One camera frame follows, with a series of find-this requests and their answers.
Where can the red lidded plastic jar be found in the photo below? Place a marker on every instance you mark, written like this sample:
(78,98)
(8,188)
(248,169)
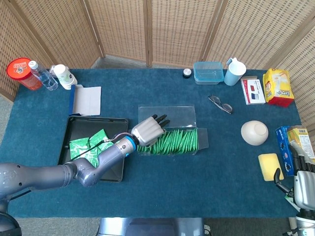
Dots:
(19,68)

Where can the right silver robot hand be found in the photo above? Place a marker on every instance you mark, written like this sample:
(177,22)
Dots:
(306,186)

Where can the row of green packets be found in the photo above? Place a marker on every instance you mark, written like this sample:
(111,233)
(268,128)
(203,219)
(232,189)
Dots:
(177,142)

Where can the white plastic bottle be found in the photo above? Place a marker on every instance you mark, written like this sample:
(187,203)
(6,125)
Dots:
(64,76)

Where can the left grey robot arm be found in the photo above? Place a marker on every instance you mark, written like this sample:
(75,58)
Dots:
(49,175)

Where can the clear blue food container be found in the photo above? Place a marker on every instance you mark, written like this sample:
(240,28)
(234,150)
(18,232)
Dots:
(209,73)

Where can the light blue pitcher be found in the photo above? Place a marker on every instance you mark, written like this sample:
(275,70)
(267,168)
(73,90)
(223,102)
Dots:
(232,76)

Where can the beige bowl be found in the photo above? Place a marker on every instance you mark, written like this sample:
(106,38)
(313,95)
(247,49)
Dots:
(253,132)

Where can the yellow sponge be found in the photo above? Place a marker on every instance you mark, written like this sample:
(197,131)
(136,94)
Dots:
(269,166)

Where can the yellow drink carton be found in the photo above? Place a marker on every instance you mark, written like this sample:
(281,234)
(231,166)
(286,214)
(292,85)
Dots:
(302,137)

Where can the grey robot torso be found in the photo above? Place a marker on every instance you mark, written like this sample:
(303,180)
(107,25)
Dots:
(147,227)

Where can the blue table carpet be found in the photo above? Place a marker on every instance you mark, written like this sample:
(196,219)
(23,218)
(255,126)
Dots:
(172,184)

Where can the black plastic tray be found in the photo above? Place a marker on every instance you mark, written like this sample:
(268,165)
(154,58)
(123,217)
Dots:
(81,125)

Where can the white box red blue print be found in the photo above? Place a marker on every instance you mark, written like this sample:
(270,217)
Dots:
(253,91)

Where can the clear box of green packets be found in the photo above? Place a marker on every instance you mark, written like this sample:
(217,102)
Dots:
(177,115)

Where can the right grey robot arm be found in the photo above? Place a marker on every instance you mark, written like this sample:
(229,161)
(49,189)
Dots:
(306,223)

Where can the bamboo folding screen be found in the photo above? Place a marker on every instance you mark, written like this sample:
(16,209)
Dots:
(179,32)

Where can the clear water bottle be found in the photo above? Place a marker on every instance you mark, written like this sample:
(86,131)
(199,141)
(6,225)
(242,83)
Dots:
(46,78)

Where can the black eyeglasses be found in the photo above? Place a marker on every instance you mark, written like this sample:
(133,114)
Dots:
(216,99)

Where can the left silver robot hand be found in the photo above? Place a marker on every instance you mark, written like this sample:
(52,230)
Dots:
(146,131)

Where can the open white blue cardboard box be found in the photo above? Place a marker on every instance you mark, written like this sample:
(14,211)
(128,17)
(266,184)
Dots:
(86,100)

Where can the small black silver jar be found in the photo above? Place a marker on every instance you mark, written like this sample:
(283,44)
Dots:
(187,73)

